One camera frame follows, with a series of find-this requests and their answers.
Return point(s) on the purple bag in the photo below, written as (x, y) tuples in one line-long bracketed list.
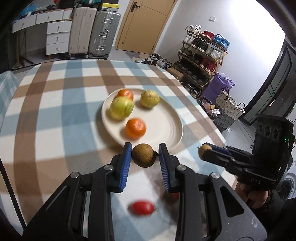
[(216, 85)]

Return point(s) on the wooden door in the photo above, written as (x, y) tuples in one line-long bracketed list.
[(142, 24)]

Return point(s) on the white drawer desk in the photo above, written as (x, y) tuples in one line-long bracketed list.
[(49, 31)]

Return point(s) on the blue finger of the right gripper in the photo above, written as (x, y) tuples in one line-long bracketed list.
[(220, 150), (221, 159)]

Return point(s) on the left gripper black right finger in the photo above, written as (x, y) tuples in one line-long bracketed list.
[(209, 209)]

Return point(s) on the red tomato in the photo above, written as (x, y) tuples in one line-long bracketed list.
[(142, 208)]

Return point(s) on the orange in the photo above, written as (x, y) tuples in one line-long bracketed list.
[(126, 93), (135, 128)]

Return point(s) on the woven basket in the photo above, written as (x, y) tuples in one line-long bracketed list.
[(228, 105)]

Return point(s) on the wooden shoe rack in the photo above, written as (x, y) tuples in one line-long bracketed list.
[(200, 57)]

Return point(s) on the cream round plate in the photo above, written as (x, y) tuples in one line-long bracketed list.
[(163, 123)]

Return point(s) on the person's right hand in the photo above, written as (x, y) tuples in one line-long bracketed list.
[(258, 198)]

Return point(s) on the silver suitcase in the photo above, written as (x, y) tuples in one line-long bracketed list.
[(103, 33)]

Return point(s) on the brown kiwi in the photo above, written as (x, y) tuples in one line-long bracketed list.
[(202, 149), (143, 155)]

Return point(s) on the smooth yellow-green guava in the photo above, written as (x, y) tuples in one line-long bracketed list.
[(120, 108)]

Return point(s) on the small tomato with stem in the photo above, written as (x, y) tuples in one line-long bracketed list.
[(171, 197)]

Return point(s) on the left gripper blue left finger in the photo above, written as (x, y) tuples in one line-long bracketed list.
[(80, 208)]

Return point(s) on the stacked shoe boxes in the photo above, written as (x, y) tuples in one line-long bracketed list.
[(109, 7)]

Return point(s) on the beige suitcase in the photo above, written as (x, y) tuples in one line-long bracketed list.
[(82, 24)]

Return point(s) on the wrinkled yellow fruit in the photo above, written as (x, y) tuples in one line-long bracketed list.
[(149, 99)]

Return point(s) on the cardboard box on floor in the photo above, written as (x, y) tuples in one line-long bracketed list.
[(178, 75)]

